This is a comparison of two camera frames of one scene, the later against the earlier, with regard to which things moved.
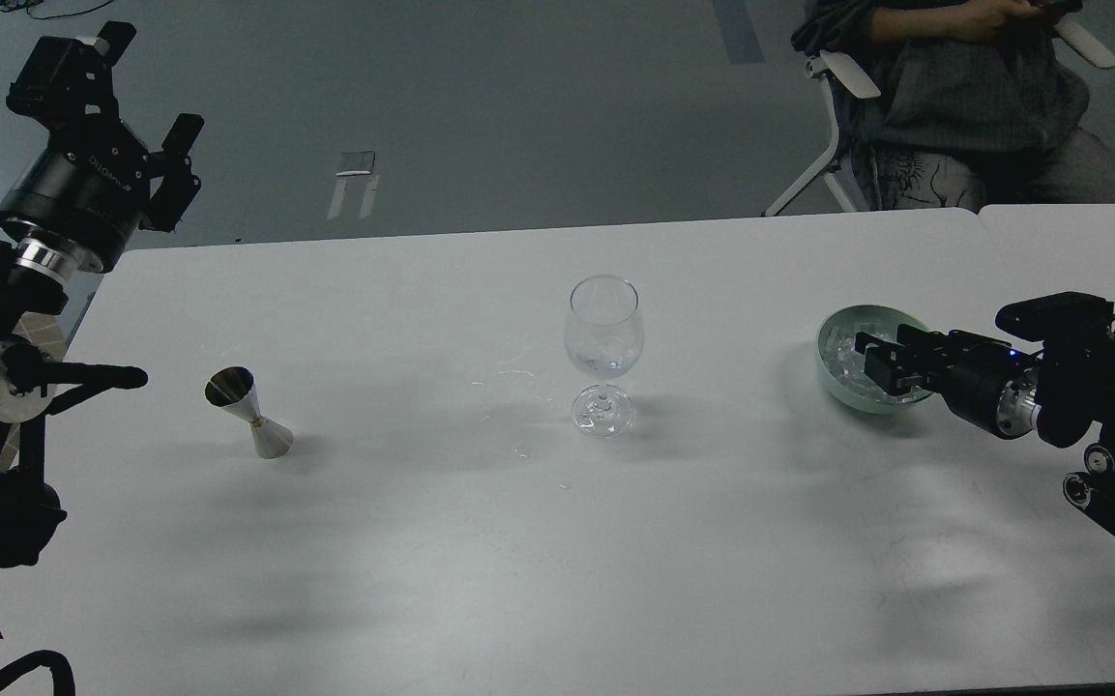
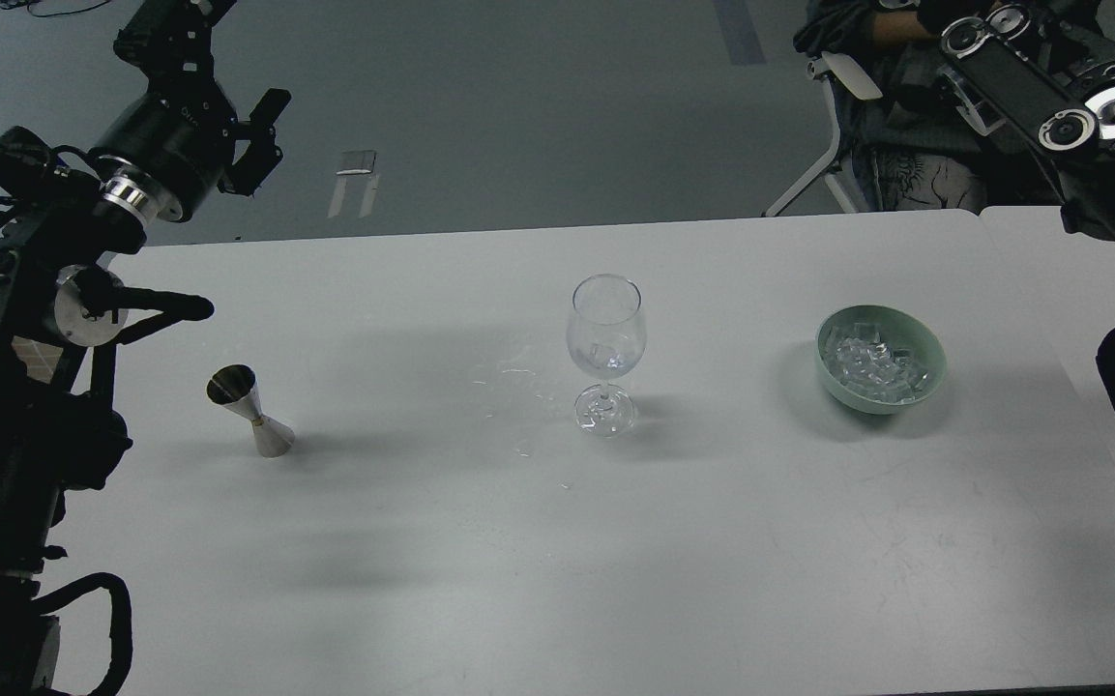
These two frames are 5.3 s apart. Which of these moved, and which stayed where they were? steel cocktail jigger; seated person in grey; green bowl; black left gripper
Moved: black left gripper
Stayed: steel cocktail jigger; green bowl; seated person in grey
